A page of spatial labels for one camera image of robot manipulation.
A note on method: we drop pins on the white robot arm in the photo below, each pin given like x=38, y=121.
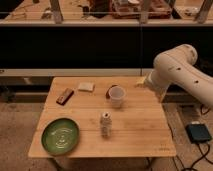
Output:
x=176, y=66

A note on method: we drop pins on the green ceramic bowl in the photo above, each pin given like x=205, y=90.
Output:
x=60, y=136

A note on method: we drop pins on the white sponge piece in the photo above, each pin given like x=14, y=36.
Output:
x=86, y=86

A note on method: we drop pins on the wooden table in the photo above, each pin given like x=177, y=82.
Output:
x=139, y=127

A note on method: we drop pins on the yellow object on table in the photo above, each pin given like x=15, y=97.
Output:
x=140, y=82

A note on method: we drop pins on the small white bottle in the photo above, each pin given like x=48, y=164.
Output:
x=105, y=125

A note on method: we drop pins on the brown rectangular block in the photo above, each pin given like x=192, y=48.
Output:
x=64, y=97

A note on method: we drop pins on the black foot pedal box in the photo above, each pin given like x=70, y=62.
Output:
x=198, y=133

